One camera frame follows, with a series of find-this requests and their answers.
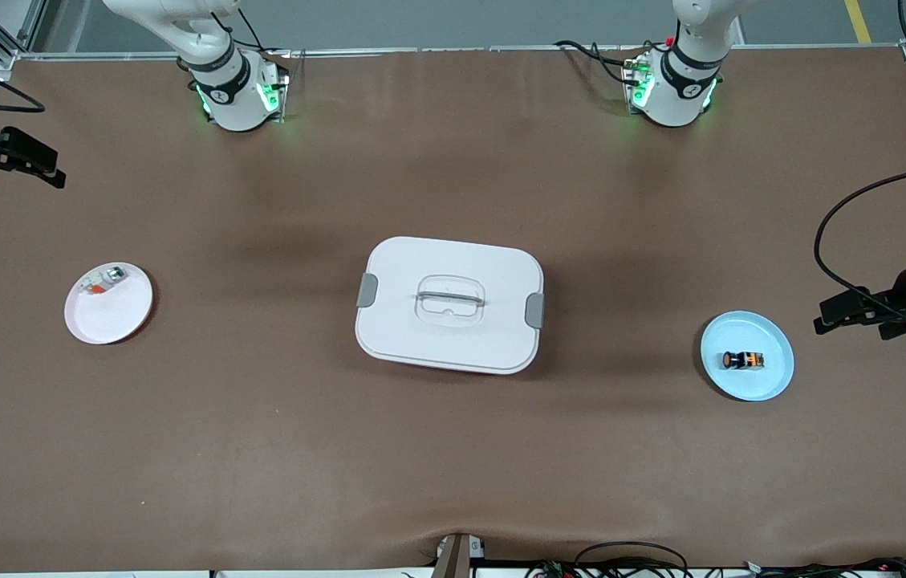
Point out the light blue round plate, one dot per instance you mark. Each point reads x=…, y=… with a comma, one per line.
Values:
x=745, y=385

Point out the orange push button switch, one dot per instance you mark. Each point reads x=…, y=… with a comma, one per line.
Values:
x=744, y=361

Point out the pink round plate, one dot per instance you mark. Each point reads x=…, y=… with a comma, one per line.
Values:
x=107, y=321

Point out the white lidded storage box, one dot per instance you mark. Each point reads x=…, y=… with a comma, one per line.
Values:
x=452, y=337

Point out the brown camera mount bracket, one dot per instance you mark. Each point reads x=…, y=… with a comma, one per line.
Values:
x=457, y=558

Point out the white green switch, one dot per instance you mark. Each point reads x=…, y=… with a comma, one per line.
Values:
x=103, y=280

